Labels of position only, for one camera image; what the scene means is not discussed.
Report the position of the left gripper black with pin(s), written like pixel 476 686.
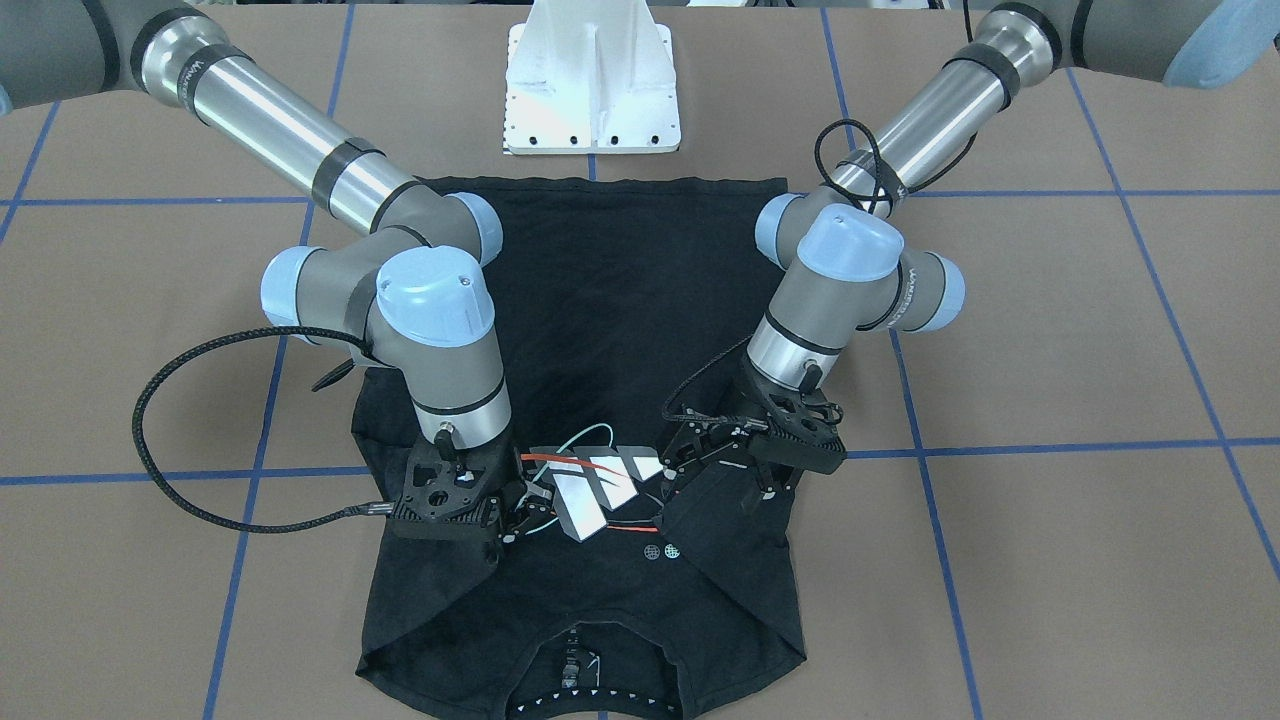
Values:
pixel 737 406

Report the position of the black printed t-shirt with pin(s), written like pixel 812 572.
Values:
pixel 607 295

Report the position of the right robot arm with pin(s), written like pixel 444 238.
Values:
pixel 410 296

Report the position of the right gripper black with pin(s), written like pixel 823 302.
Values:
pixel 507 492

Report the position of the brown paper table cover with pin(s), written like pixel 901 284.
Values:
pixel 1063 505

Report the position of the white pedestal base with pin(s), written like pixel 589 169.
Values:
pixel 591 77

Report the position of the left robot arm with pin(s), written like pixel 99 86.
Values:
pixel 1185 44

